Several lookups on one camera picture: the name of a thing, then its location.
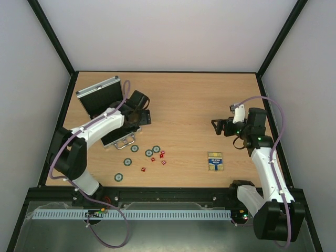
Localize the green poker chip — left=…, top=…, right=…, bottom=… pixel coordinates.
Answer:
left=131, top=145, right=139, bottom=152
left=145, top=150, right=153, bottom=157
left=114, top=173, right=123, bottom=182
left=152, top=145, right=161, bottom=153
left=123, top=158, right=132, bottom=166

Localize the aluminium poker case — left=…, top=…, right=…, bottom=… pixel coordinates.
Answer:
left=71, top=76, right=141, bottom=150

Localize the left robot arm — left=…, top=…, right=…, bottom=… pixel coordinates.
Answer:
left=48, top=90, right=151, bottom=196

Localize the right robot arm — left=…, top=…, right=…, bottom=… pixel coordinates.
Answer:
left=211, top=105, right=305, bottom=242

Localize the playing card box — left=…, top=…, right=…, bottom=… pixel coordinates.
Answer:
left=207, top=152, right=224, bottom=171

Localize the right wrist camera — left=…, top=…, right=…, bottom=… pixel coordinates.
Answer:
left=230, top=103, right=245, bottom=124

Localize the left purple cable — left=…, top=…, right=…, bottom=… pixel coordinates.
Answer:
left=48, top=80, right=132, bottom=248

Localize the purple cable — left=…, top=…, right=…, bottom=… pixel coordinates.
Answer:
left=230, top=96, right=292, bottom=248
left=48, top=80, right=132, bottom=248

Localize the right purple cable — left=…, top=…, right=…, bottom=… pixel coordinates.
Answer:
left=230, top=96, right=292, bottom=248

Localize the black frame rail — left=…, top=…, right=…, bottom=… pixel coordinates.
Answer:
left=25, top=186, right=244, bottom=209

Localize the grey slotted cable duct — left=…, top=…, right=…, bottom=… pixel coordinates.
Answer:
left=32, top=209, right=231, bottom=221

